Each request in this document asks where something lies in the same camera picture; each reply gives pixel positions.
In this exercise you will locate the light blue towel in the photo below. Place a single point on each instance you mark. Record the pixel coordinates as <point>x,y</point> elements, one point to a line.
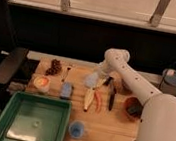
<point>91,80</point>

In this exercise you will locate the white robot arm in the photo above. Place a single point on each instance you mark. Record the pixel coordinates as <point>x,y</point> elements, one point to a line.
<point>158,120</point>

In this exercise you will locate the brown bowl with sponge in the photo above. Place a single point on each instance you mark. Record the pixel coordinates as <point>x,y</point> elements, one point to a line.
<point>133,108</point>

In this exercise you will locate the small dark spoon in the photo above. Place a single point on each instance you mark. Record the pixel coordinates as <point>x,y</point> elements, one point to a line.
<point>66,73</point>

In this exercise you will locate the yellow banana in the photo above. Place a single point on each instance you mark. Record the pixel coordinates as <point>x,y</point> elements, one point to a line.
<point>89,96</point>

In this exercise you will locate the orange carrot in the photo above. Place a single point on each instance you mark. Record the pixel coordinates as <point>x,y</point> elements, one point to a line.
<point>99,101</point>

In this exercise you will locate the blue sponge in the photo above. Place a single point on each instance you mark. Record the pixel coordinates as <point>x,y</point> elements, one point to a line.
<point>66,90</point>

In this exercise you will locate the bunch of dark grapes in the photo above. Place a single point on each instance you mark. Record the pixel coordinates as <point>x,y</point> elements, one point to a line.
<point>55,68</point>

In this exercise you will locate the orange filled clear cup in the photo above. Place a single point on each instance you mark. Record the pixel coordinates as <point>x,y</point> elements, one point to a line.
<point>42,83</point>

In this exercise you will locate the small blue cup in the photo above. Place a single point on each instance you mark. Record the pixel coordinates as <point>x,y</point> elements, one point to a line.
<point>76,129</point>

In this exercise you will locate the green plastic bin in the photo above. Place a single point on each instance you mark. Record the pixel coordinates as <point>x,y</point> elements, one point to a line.
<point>30,117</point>

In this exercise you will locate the black chair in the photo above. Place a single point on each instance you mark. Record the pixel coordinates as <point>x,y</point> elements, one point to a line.
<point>11,64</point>

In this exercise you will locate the black handled brush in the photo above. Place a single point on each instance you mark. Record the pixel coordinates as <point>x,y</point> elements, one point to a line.
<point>112,92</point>

